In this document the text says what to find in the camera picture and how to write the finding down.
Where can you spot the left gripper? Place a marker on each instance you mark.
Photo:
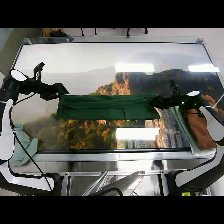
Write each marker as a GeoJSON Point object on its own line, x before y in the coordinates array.
{"type": "Point", "coordinates": [53, 90]}

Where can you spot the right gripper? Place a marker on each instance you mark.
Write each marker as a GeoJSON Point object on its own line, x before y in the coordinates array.
{"type": "Point", "coordinates": [163, 101]}

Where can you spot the dark green garment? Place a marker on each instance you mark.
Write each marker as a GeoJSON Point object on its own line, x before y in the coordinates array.
{"type": "Point", "coordinates": [106, 106]}

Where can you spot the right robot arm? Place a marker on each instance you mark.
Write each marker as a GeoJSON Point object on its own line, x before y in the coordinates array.
{"type": "Point", "coordinates": [213, 125]}

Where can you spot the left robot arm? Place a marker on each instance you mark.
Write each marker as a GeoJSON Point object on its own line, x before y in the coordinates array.
{"type": "Point", "coordinates": [6, 133]}

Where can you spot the brown garment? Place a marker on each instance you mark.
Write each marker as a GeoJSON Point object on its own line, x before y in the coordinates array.
{"type": "Point", "coordinates": [198, 130]}

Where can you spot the pale green garment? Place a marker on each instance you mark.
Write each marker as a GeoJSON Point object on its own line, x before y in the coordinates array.
{"type": "Point", "coordinates": [25, 146]}

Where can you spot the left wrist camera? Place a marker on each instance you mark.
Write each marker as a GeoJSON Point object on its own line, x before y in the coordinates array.
{"type": "Point", "coordinates": [39, 70]}

